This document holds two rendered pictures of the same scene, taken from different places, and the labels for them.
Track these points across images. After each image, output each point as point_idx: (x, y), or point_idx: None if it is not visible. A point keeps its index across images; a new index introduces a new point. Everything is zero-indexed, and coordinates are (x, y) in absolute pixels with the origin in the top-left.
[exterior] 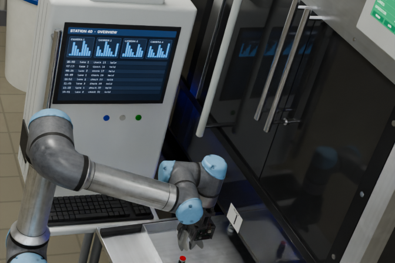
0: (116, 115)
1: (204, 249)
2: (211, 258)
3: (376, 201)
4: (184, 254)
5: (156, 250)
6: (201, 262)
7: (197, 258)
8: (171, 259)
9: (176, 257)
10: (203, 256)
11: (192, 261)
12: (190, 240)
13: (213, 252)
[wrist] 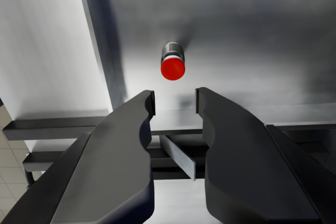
0: None
1: None
2: (304, 22)
3: None
4: None
5: None
6: (257, 39)
7: (254, 15)
8: (156, 10)
9: (179, 0)
10: (283, 9)
11: (228, 29)
12: (201, 94)
13: None
